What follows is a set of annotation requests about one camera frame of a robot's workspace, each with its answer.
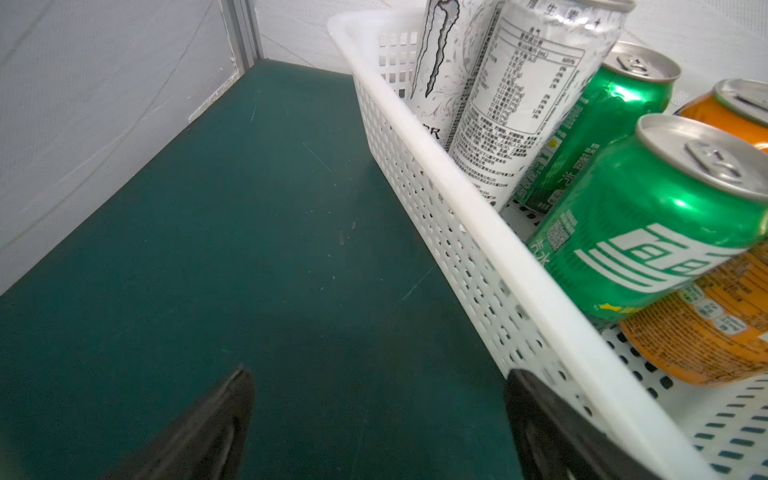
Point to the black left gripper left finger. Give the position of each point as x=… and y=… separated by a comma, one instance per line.
x=205, y=442

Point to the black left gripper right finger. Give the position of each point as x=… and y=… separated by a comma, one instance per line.
x=553, y=441

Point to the white perforated plastic basket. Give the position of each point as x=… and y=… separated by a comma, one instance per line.
x=594, y=380

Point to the orange Fanta can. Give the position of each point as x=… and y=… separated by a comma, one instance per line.
x=712, y=331

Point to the green soda can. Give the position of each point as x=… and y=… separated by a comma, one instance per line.
x=651, y=213
x=632, y=81

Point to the white Monster energy can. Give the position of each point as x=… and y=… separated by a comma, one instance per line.
x=452, y=41

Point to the orange Schweppes can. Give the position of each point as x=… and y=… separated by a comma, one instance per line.
x=737, y=106

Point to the white Monster can label side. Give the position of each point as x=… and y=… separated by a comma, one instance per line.
x=541, y=56

